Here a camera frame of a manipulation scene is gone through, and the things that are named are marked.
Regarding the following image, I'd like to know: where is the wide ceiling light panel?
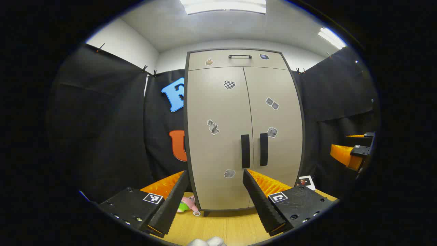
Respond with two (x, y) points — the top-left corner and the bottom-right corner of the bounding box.
(180, 0), (267, 15)

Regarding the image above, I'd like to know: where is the black backdrop cloth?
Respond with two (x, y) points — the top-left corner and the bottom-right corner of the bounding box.
(48, 43), (379, 205)

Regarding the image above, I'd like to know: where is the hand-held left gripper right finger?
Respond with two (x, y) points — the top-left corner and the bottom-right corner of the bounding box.
(242, 168), (334, 237)

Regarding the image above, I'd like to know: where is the grey double-door shoe cabinet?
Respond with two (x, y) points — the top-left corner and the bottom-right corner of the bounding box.
(184, 48), (306, 217)

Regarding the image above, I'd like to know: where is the pink green plush toy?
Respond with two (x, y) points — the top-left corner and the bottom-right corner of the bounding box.
(177, 195), (201, 216)

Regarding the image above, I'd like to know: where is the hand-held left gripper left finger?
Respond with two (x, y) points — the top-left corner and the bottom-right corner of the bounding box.
(97, 170), (190, 238)

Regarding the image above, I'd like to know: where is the grey cabinet drawer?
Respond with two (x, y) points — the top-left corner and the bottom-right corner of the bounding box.
(188, 50), (289, 71)

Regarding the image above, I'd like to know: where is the small printed card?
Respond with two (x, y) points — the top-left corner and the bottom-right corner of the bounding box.
(298, 175), (316, 191)

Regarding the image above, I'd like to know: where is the narrow ceiling light panel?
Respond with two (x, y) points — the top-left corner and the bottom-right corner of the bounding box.
(318, 27), (347, 50)

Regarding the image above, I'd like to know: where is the grey cabinet door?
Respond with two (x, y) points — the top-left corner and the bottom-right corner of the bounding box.
(243, 67), (304, 209)
(187, 67), (255, 210)

